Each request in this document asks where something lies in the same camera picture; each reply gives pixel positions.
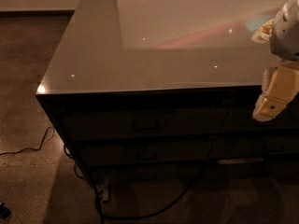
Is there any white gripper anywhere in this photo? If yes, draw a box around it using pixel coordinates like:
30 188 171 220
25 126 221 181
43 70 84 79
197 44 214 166
251 0 299 122

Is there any dark cabinet with glossy top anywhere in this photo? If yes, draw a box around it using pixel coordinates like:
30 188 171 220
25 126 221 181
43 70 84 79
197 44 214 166
36 0 298 183

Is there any black plug on floor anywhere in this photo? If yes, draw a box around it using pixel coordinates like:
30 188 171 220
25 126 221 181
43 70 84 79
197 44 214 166
0 203 10 219

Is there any thick black floor cable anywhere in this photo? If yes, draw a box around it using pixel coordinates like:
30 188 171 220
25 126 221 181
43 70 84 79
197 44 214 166
93 165 206 224

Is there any thin black floor cable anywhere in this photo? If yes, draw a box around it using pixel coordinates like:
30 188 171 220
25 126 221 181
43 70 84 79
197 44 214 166
0 126 56 157

